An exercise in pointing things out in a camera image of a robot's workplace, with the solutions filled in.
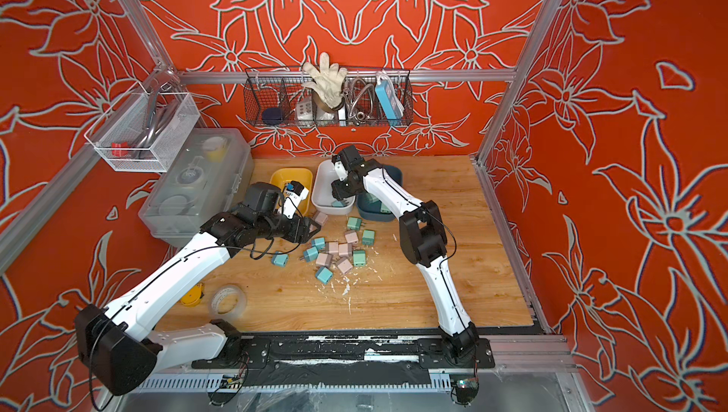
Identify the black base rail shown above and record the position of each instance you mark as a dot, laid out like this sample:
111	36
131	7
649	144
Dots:
421	348

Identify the green plug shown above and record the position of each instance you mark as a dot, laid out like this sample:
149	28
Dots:
359	258
354	223
368	237

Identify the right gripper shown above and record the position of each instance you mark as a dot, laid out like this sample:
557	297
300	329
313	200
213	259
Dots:
337	190

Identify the black wire wall basket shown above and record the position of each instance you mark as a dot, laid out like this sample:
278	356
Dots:
312	97

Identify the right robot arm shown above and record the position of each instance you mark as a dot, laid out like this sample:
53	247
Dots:
423	241

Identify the clear tape roll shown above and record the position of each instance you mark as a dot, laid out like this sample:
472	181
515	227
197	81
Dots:
228	303

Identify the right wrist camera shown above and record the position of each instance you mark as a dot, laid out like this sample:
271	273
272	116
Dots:
340	170

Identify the light blue box in basket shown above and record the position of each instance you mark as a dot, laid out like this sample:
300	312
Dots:
388	99

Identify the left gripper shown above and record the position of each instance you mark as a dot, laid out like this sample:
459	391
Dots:
300	233

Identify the red object in basket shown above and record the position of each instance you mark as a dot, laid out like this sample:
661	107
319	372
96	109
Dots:
120	150

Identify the white socket cube in basket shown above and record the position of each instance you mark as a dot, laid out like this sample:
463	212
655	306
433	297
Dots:
304	112

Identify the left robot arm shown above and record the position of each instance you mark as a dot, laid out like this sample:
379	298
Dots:
118	342

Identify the white storage box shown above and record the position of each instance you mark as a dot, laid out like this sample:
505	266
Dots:
322	197

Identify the white wire basket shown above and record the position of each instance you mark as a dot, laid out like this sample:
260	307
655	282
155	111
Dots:
155	124

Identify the green plug top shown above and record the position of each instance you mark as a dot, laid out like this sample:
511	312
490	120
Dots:
354	223

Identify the cream rubber glove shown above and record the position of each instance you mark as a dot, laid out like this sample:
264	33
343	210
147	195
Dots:
326	80

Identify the green plug lower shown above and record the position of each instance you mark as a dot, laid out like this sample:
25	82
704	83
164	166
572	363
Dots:
359	258

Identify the pink plug bottom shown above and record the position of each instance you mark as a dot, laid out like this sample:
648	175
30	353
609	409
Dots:
345	266

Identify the pink plug near yellow box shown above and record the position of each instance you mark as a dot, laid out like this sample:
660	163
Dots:
320	218

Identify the clear plastic lidded container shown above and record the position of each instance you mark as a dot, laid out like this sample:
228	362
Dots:
211	172

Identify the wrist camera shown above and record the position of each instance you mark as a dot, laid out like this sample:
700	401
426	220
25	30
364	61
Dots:
340	170
296	197

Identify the green plug centre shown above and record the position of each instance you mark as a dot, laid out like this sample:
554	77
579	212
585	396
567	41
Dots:
368	237

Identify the dark teal storage box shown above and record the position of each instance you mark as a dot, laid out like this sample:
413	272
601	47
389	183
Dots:
370	208

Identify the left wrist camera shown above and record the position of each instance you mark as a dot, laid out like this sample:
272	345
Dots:
296	197

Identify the blue plug bottom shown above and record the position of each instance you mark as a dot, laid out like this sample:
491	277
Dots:
324	275

